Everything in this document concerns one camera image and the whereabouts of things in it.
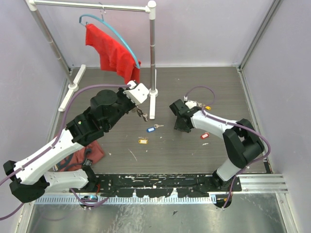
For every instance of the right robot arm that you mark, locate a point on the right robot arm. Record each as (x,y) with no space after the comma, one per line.
(242,143)

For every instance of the key with yellow tag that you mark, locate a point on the key with yellow tag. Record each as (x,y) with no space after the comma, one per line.
(143,140)

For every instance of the maroon shirt on table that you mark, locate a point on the maroon shirt on table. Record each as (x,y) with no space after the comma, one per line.
(86,156)

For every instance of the wire keyring with keys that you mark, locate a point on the wire keyring with keys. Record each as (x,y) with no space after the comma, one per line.
(138,111)

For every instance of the key with red tag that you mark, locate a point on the key with red tag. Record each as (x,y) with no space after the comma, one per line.
(204,136)

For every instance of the red shirt on hanger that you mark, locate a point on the red shirt on hanger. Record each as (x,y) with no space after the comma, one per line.
(113,56)

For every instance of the blue clothes hanger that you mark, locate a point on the blue clothes hanger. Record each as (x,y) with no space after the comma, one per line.
(123,42)

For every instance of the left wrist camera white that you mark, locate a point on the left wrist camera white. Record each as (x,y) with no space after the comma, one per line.
(137,93)

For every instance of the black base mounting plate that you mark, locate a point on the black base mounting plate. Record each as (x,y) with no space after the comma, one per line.
(159,185)

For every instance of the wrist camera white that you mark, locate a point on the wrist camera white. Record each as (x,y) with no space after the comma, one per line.
(189,103)
(137,93)

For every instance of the key with blue tag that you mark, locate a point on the key with blue tag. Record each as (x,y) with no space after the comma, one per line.
(153,128)

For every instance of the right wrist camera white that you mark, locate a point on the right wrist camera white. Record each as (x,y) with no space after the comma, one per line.
(189,103)

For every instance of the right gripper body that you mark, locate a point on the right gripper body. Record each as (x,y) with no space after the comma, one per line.
(179,126)

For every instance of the white slotted cable duct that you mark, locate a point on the white slotted cable duct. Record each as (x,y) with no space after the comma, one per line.
(173,199)

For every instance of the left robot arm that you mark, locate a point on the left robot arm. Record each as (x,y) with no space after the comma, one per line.
(31,177)

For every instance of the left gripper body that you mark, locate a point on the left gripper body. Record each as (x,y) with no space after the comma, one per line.
(125,104)

